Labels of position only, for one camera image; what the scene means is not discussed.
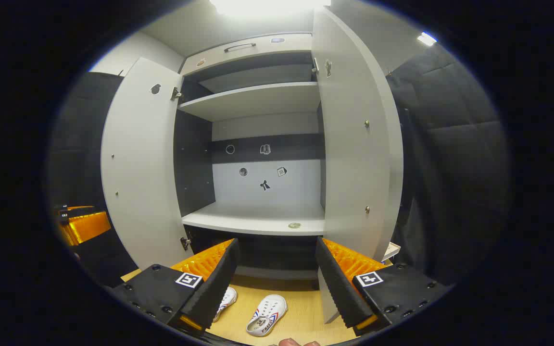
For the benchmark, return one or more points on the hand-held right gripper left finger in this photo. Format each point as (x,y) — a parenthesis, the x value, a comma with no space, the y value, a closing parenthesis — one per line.
(219,283)

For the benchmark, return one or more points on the white cabinet drawer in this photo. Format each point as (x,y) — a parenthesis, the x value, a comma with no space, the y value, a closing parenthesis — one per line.
(286,47)

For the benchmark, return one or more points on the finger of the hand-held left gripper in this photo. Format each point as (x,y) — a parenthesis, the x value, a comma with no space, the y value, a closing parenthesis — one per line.
(87,226)

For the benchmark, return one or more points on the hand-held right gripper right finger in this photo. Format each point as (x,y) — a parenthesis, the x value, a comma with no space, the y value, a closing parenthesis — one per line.
(337,283)

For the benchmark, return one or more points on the white shoe cabinet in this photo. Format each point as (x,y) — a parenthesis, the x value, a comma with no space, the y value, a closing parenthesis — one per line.
(258,101)

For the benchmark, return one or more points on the metal door hinge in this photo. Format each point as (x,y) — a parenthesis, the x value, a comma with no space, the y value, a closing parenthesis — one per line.
(185,243)
(315,66)
(175,93)

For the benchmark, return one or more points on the white striped shoe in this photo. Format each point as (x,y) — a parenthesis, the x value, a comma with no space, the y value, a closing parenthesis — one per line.
(226,300)
(267,315)

